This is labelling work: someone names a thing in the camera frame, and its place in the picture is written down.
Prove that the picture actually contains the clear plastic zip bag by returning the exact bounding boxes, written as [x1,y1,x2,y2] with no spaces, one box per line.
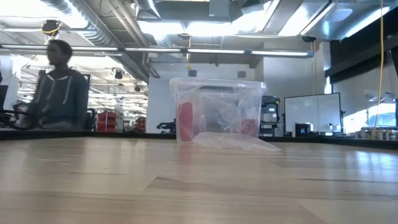
[192,131,282,152]

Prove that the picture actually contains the large red pad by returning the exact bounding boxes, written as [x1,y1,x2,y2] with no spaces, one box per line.
[177,101,195,143]

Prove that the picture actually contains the clear plastic storage bin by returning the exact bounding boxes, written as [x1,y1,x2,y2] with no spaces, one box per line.
[169,77,268,145]

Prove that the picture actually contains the small red pad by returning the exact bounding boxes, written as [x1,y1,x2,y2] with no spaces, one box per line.
[241,118,259,137]

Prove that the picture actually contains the red storage shelf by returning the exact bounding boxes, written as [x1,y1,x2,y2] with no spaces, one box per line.
[97,110,118,133]
[134,116,147,133]

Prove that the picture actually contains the tall black machine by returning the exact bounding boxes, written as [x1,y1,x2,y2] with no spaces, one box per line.
[259,95,281,138]

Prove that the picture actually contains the long ceiling light bar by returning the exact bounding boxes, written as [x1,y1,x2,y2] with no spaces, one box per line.
[0,44,315,58]

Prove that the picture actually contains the whiteboard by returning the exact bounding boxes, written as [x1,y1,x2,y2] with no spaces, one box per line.
[284,92,343,135]

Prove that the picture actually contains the person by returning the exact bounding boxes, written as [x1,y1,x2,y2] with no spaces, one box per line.
[25,39,91,131]

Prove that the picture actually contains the black shelf with bottles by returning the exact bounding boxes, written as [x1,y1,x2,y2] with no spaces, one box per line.
[354,125,398,141]

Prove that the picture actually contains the black background robot arms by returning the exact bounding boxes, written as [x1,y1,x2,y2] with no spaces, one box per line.
[0,104,98,132]

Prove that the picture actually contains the black monitor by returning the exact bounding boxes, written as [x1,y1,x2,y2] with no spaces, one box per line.
[0,85,9,110]

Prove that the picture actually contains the black curved handle object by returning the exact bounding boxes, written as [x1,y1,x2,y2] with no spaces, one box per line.
[203,107,242,134]

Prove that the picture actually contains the black metal table frame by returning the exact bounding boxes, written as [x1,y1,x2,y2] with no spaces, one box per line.
[0,128,398,150]

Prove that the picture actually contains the silver ceiling duct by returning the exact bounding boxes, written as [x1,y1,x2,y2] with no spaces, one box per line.
[40,0,162,82]

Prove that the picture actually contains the black ceiling cable reel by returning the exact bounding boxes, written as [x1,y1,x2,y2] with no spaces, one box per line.
[41,19,62,35]

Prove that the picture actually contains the yellow cable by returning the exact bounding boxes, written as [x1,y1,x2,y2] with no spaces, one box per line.
[371,0,386,131]

